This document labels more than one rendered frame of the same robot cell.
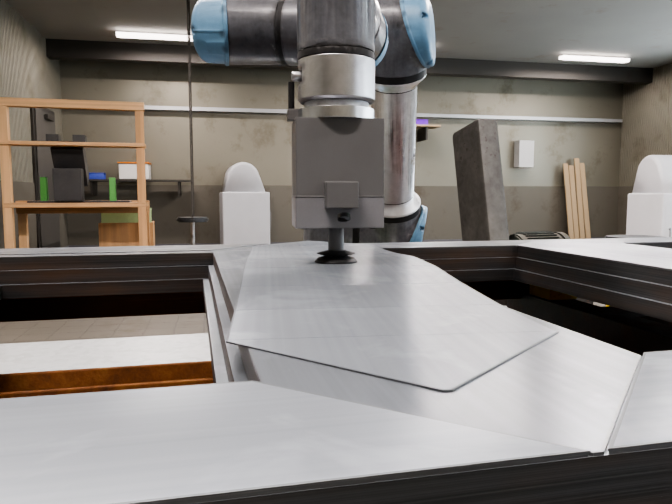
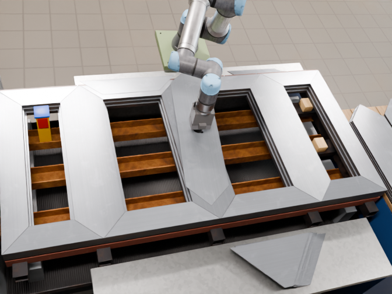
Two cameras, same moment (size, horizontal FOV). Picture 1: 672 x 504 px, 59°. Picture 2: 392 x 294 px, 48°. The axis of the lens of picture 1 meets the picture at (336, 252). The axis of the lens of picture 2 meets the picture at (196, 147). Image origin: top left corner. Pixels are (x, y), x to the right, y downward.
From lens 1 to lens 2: 1.56 m
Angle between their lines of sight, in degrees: 48
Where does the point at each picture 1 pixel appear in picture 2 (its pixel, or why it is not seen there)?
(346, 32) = (210, 102)
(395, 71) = (227, 16)
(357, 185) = (206, 126)
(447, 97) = not seen: outside the picture
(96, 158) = not seen: outside the picture
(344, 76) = (207, 109)
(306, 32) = (200, 99)
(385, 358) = (205, 195)
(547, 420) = (219, 212)
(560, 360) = (225, 196)
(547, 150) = not seen: outside the picture
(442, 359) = (212, 195)
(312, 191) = (196, 124)
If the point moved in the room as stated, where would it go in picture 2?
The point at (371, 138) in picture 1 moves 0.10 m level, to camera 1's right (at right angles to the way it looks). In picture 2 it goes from (211, 116) to (234, 119)
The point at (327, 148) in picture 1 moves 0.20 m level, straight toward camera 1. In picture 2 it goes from (200, 118) to (203, 158)
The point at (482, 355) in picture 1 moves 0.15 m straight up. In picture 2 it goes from (217, 194) to (226, 174)
